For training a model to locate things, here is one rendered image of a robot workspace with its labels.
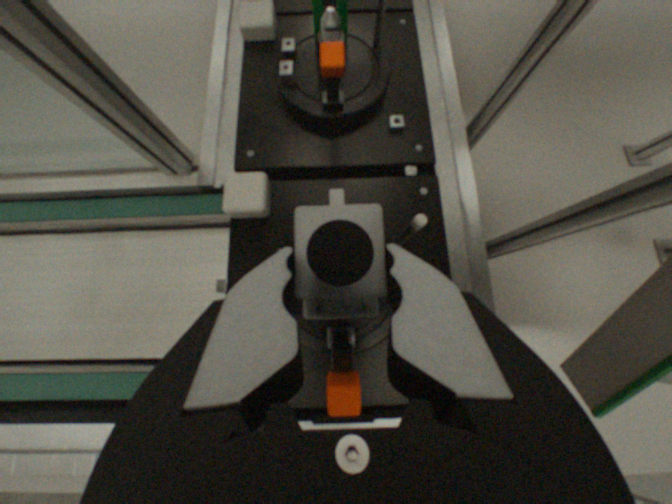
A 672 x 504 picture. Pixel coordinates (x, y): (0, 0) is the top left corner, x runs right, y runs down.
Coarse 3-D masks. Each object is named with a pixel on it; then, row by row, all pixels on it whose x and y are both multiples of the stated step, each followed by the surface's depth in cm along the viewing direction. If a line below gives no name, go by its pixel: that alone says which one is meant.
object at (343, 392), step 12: (336, 336) 21; (348, 336) 21; (336, 348) 15; (348, 348) 15; (336, 360) 15; (348, 360) 15; (336, 372) 15; (348, 372) 15; (336, 384) 14; (348, 384) 14; (336, 396) 14; (348, 396) 14; (360, 396) 14; (336, 408) 14; (348, 408) 14; (360, 408) 14
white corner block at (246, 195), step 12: (228, 180) 26; (240, 180) 26; (252, 180) 26; (264, 180) 26; (228, 192) 26; (240, 192) 26; (252, 192) 26; (264, 192) 26; (228, 204) 25; (240, 204) 25; (252, 204) 25; (264, 204) 26; (240, 216) 27; (252, 216) 27; (264, 216) 27
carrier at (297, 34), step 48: (384, 0) 25; (288, 48) 28; (384, 48) 32; (240, 96) 31; (288, 96) 28; (384, 96) 30; (240, 144) 29; (288, 144) 29; (336, 144) 29; (384, 144) 29; (432, 144) 29
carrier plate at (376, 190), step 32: (288, 192) 28; (320, 192) 28; (352, 192) 28; (384, 192) 28; (416, 192) 28; (256, 224) 27; (288, 224) 27; (384, 224) 27; (256, 256) 26; (416, 256) 26; (448, 256) 26; (384, 352) 24; (320, 384) 24; (384, 384) 23
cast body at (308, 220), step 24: (336, 192) 16; (312, 216) 12; (336, 216) 12; (360, 216) 12; (312, 240) 10; (336, 240) 10; (360, 240) 10; (312, 264) 10; (336, 264) 10; (360, 264) 10; (384, 264) 11; (312, 288) 11; (336, 288) 11; (360, 288) 11; (384, 288) 11; (312, 312) 14; (336, 312) 14; (360, 312) 14
